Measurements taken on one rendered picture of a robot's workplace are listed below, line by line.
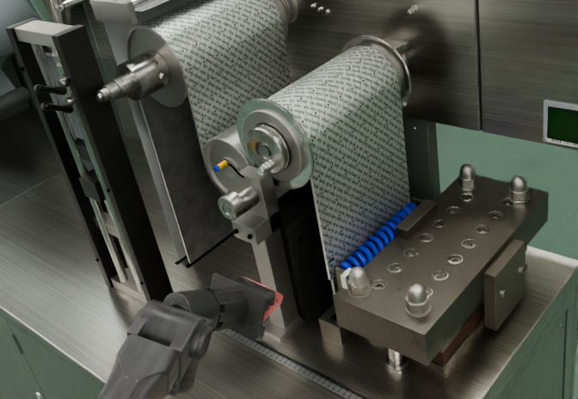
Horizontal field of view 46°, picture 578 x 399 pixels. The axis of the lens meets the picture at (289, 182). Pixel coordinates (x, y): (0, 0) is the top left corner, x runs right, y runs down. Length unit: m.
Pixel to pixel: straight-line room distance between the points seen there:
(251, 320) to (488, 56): 0.55
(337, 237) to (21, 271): 0.77
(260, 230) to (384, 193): 0.23
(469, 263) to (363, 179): 0.21
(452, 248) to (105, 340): 0.64
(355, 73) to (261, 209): 0.25
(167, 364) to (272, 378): 0.38
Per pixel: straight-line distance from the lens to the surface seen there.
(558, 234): 2.89
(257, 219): 1.05
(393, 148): 1.15
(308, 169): 0.97
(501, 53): 1.12
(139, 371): 0.77
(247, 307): 0.93
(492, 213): 1.19
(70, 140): 1.23
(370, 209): 1.13
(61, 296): 1.46
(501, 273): 1.09
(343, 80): 1.05
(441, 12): 1.15
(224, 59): 1.15
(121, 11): 1.11
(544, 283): 1.25
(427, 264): 1.08
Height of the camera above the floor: 1.70
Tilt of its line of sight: 30 degrees down
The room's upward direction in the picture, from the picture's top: 11 degrees counter-clockwise
